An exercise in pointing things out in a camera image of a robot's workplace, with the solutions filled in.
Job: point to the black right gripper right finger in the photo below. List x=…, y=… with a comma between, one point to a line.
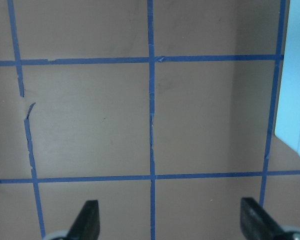
x=256, y=223

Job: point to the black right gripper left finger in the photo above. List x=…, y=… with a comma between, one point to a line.
x=87, y=224

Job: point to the light blue plastic bin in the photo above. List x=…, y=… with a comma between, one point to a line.
x=287, y=126

